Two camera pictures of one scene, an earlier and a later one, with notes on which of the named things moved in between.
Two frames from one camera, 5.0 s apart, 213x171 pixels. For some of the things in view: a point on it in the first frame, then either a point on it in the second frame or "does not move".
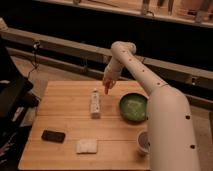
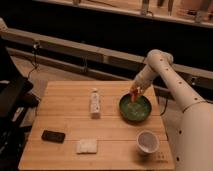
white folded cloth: [86, 146] does not move
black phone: [57, 137] does not move
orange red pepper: [107, 86] → [134, 92]
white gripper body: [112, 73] → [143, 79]
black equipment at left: [17, 103] does not move
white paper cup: [143, 141] does not move
